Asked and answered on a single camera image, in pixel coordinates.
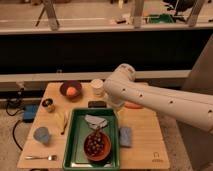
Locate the blue translucent cup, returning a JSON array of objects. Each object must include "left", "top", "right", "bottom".
[{"left": 33, "top": 127, "right": 50, "bottom": 145}]

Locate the white paper cup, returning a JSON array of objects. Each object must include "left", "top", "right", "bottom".
[{"left": 90, "top": 79, "right": 104, "bottom": 97}]

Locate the dark grape bunch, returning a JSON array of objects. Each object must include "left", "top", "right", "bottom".
[{"left": 86, "top": 130, "right": 104, "bottom": 156}]

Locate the black cable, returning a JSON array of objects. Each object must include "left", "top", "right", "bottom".
[{"left": 4, "top": 87, "right": 28, "bottom": 152}]

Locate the green plastic tray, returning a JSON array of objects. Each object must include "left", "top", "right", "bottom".
[{"left": 62, "top": 108, "right": 120, "bottom": 171}]

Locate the silver fork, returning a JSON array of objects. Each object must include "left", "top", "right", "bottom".
[{"left": 25, "top": 155, "right": 57, "bottom": 161}]

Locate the white towel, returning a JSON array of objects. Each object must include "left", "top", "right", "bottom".
[{"left": 85, "top": 115, "right": 108, "bottom": 129}]

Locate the orange peach fruit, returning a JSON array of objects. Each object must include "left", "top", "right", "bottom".
[{"left": 66, "top": 87, "right": 77, "bottom": 97}]

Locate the orange bowl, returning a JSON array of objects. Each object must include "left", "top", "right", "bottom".
[{"left": 83, "top": 132, "right": 112, "bottom": 162}]

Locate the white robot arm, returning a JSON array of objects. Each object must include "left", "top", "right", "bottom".
[{"left": 104, "top": 63, "right": 213, "bottom": 134}]

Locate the blue sponge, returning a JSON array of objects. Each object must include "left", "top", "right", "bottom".
[{"left": 119, "top": 127, "right": 132, "bottom": 148}]

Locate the small can with dark lid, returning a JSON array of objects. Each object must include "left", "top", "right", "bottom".
[{"left": 42, "top": 98, "right": 55, "bottom": 113}]

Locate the blue power box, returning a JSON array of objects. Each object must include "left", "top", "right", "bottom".
[{"left": 23, "top": 105, "right": 38, "bottom": 123}]

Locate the black rectangular box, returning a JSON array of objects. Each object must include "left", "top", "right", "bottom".
[{"left": 88, "top": 101, "right": 107, "bottom": 108}]

